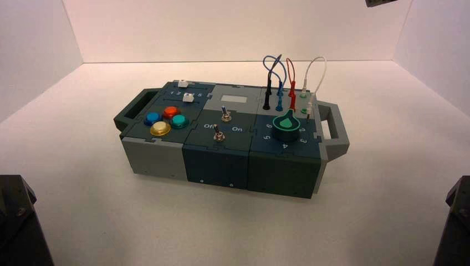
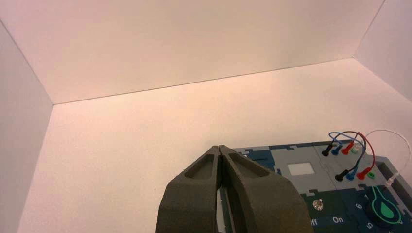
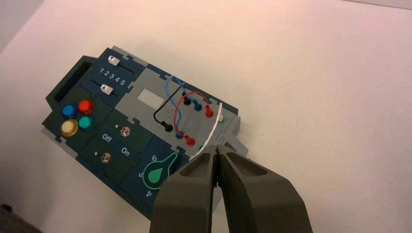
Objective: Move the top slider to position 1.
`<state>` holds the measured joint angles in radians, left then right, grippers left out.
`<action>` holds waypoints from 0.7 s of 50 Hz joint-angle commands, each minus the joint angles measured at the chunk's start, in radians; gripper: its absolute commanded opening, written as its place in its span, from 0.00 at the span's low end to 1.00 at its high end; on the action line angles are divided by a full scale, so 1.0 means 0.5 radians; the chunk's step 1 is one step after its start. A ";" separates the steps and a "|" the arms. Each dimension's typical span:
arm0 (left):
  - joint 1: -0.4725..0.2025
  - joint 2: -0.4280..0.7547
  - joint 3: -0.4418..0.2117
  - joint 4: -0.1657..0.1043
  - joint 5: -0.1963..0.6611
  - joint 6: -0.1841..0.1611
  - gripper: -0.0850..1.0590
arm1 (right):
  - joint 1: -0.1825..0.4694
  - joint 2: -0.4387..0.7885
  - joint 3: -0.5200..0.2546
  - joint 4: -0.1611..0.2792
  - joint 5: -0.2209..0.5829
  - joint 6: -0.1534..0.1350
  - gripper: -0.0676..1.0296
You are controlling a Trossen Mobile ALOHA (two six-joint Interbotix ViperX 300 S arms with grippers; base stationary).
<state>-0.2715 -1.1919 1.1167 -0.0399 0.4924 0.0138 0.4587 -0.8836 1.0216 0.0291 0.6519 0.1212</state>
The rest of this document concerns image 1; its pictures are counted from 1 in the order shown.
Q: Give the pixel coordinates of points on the white slider knob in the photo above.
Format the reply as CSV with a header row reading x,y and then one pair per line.
x,y
183,84
188,97

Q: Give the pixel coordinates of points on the white display window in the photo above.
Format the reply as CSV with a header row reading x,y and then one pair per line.
x,y
233,99

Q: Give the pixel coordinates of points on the grey and green control box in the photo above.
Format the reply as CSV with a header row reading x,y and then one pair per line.
x,y
216,165

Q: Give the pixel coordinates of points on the teal rotary knob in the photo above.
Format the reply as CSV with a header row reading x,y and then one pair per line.
x,y
286,128

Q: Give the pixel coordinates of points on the teal push button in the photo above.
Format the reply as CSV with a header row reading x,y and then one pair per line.
x,y
179,121

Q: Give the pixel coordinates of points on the red push button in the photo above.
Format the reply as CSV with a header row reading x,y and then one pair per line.
x,y
171,112

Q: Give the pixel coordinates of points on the yellow push button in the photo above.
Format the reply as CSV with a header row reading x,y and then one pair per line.
x,y
160,128

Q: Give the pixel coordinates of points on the blue push button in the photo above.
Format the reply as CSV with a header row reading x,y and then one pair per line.
x,y
152,118

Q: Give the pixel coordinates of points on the metal toggle switch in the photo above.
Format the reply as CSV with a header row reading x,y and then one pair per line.
x,y
219,136
226,116

